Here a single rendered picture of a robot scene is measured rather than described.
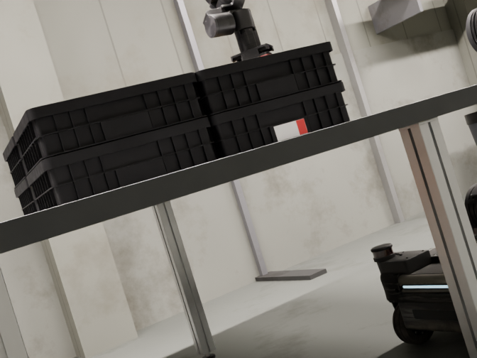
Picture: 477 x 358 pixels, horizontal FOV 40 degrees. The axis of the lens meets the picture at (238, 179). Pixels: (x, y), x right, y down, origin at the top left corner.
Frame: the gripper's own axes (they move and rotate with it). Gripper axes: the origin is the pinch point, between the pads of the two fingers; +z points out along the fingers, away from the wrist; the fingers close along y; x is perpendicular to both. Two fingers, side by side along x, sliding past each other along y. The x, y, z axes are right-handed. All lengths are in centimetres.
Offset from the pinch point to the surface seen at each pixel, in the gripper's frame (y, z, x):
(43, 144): -37, 3, -45
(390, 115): 32, 19, -36
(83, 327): -163, 69, 126
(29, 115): -38, -4, -47
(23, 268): -187, 30, 124
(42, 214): -12, 19, -87
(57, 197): -38, 14, -45
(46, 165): -37, 7, -46
